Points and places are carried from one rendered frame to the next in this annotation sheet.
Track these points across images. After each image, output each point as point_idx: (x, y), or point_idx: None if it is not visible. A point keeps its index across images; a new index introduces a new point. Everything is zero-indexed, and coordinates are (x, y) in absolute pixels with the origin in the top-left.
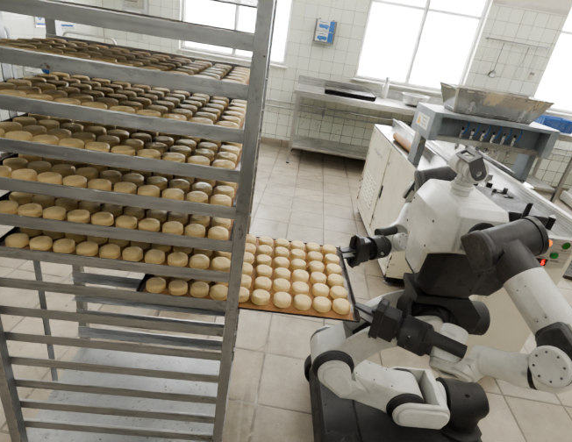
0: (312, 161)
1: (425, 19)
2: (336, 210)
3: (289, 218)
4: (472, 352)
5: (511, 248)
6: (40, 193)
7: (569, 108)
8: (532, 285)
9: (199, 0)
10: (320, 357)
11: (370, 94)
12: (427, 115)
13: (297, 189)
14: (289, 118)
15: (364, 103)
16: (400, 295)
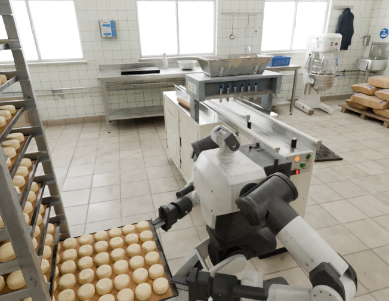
0: (128, 126)
1: (177, 8)
2: (154, 160)
3: (119, 180)
4: (269, 294)
5: (273, 206)
6: None
7: (284, 48)
8: (296, 235)
9: None
10: None
11: (155, 67)
12: (194, 83)
13: (122, 153)
14: (101, 98)
15: (153, 76)
16: (208, 241)
